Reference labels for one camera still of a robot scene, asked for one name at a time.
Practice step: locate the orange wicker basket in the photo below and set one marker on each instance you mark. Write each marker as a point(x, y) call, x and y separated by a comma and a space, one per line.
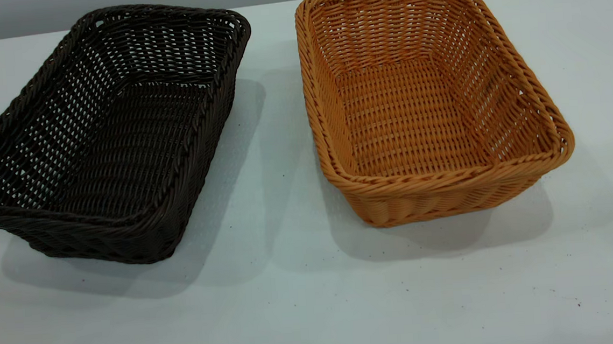
point(411, 121)

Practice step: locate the black wicker basket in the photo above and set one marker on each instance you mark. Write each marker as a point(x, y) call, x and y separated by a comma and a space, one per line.
point(121, 152)

